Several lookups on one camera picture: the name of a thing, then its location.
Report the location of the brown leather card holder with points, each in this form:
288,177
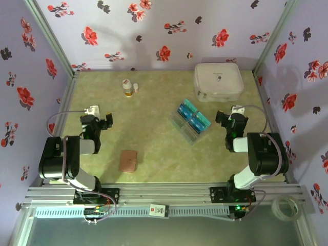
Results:
128,161

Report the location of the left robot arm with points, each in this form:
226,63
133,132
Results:
55,159

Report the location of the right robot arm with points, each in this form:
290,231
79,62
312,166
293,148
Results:
264,153

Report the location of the clear plastic card tray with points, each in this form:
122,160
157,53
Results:
191,135

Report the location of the white plastic medicine box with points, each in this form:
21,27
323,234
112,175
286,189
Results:
217,82

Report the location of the large white medicine bottle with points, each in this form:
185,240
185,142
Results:
127,88

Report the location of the small white medicine bottle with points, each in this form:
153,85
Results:
135,88

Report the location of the small green circuit board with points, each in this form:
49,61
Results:
96,211
242,208

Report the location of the clear tape roll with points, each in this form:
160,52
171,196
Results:
276,205

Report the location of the white label tag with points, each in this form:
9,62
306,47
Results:
159,210

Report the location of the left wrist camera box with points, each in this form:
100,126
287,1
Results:
92,110

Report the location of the aluminium side rail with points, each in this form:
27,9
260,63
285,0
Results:
265,102
66,102

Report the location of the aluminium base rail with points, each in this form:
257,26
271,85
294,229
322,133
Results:
166,194

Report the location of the aluminium corner post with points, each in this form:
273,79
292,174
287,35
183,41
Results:
52,38
274,36

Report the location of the aluminium frame leg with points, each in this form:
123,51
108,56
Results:
21,228
306,230

